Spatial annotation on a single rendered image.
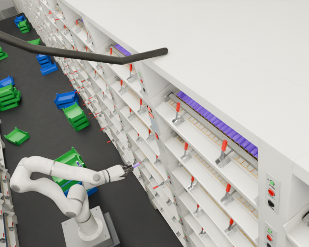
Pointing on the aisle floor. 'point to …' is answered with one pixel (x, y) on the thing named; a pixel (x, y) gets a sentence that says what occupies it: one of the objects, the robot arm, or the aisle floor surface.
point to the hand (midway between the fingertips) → (129, 168)
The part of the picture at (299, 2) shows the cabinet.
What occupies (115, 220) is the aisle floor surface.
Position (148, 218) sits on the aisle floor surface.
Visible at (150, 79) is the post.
